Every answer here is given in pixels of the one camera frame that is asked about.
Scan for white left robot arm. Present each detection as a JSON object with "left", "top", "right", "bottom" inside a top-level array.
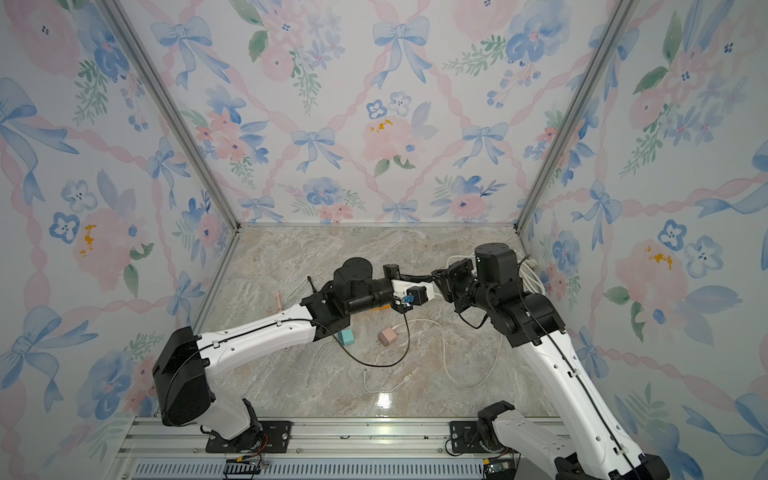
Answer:
[{"left": 152, "top": 257, "right": 420, "bottom": 441}]

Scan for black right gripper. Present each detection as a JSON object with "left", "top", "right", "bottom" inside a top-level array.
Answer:
[{"left": 432, "top": 257, "right": 496, "bottom": 313}]

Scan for teal charger adapter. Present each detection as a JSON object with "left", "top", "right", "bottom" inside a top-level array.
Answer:
[{"left": 336, "top": 329, "right": 355, "bottom": 347}]

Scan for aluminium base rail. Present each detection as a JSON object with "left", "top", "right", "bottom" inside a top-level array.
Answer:
[{"left": 107, "top": 416, "right": 625, "bottom": 480}]

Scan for pink charger adapter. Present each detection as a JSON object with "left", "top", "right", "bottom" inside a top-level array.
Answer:
[{"left": 378, "top": 327, "right": 398, "bottom": 346}]

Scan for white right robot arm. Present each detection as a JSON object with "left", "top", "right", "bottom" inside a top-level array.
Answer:
[{"left": 432, "top": 243, "right": 671, "bottom": 479}]

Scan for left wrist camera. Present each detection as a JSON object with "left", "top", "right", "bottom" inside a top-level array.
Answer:
[{"left": 400, "top": 285, "right": 435, "bottom": 306}]

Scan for white power strip cord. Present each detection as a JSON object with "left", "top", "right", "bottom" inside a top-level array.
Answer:
[{"left": 446, "top": 254, "right": 548, "bottom": 299}]

